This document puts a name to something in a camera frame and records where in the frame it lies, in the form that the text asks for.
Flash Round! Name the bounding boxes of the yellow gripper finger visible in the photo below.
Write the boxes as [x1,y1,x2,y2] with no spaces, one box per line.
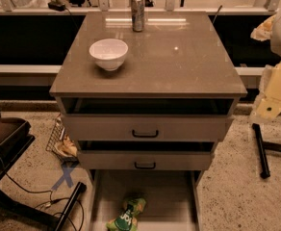
[250,15,275,41]

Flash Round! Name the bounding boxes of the green rice chip bag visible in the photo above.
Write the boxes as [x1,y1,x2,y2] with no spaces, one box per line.
[106,197,146,231]

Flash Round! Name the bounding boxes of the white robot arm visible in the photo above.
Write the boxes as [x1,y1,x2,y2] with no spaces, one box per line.
[250,8,281,124]

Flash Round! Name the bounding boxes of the grey drawer cabinet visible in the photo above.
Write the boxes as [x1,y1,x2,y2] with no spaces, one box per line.
[50,12,246,230]

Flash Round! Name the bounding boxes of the bottom drawer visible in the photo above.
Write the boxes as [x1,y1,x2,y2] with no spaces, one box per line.
[89,170,202,231]

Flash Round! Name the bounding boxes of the drawer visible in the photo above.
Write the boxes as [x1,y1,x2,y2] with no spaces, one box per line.
[59,97,235,141]
[89,170,202,231]
[78,141,216,170]

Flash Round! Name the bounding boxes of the top drawer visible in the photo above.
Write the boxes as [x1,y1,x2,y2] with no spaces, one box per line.
[59,97,235,141]

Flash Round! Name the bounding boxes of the middle drawer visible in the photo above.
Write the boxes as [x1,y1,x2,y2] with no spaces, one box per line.
[78,141,216,170]

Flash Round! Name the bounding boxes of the black stand leg right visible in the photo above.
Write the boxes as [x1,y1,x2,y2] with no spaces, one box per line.
[252,123,281,179]

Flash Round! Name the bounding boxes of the silver drink can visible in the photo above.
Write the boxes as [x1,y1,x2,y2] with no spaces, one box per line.
[130,0,144,32]

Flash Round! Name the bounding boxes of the white ceramic bowl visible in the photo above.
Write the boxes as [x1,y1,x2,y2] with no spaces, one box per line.
[89,38,129,71]

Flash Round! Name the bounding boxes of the black power adapter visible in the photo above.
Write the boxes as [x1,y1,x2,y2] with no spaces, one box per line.
[48,1,65,12]

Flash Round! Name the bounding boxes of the blue tape cross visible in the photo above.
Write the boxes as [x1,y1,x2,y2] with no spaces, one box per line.
[51,162,78,191]

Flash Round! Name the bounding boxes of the wire basket with items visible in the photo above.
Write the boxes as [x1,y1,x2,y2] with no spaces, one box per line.
[45,115,78,162]

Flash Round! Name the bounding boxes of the black floor cable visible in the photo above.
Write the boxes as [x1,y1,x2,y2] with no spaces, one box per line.
[0,164,85,231]

